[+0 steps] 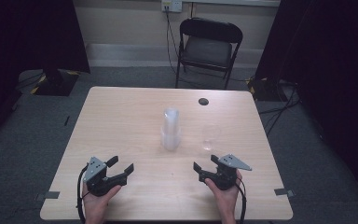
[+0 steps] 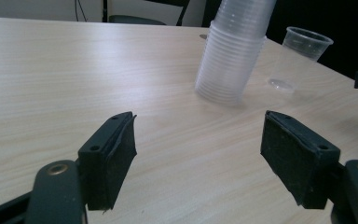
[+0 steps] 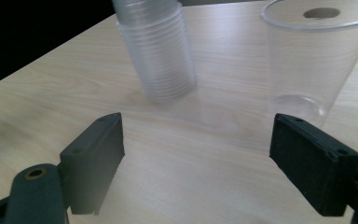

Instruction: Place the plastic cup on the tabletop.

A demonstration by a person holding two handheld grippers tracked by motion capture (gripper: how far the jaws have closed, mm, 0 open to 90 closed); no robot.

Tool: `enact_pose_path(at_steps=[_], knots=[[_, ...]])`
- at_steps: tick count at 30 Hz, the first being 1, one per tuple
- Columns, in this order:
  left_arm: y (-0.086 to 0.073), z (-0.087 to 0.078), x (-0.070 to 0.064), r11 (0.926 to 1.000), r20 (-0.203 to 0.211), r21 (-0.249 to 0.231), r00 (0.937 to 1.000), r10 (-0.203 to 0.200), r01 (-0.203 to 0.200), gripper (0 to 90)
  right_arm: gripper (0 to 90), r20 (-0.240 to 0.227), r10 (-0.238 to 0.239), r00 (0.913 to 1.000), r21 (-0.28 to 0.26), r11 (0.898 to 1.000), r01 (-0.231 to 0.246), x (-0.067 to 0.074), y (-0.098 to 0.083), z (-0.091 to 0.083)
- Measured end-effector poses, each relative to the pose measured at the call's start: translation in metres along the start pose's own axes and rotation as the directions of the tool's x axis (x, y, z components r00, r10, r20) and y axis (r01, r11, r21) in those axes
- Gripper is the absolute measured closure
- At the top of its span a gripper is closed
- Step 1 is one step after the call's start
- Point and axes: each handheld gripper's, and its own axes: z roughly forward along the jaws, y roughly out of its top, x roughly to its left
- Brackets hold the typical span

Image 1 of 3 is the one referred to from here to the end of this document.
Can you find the white wall trunking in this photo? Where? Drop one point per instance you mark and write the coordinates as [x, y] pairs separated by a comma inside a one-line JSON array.
[[230, 2]]

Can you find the grey tape strip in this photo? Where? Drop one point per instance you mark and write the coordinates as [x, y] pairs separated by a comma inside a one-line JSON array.
[[282, 192], [50, 195]]

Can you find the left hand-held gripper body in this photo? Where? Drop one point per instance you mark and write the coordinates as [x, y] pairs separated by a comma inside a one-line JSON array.
[[95, 174]]

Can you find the small black floor marker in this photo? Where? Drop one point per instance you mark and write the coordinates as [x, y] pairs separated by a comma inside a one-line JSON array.
[[66, 120]]

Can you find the person's left hand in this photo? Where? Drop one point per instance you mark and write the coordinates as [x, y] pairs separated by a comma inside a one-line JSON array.
[[96, 205]]

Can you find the black folding chair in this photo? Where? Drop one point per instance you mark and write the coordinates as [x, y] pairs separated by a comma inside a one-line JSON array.
[[207, 49]]

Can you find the dark curtain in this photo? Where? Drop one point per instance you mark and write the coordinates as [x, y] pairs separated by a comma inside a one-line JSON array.
[[18, 40], [332, 62]]

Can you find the person's right hand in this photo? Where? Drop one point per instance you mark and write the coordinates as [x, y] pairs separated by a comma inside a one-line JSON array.
[[227, 200]]

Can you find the stack of clear plastic cups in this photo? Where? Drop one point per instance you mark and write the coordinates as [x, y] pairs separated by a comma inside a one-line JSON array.
[[171, 130]]

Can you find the white wall socket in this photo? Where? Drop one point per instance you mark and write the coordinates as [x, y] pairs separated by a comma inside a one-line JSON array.
[[171, 5]]

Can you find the black stand base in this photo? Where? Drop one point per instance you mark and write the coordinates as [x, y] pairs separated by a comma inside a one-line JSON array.
[[262, 90], [57, 84]]

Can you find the single transparent drinking cup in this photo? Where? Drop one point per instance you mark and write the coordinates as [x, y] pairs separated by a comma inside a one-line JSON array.
[[210, 137]]

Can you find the black round table grommet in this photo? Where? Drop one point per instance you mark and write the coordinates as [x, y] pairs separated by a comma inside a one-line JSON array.
[[203, 101]]

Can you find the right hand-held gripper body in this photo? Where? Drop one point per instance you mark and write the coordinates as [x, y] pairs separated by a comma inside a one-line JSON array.
[[225, 174]]

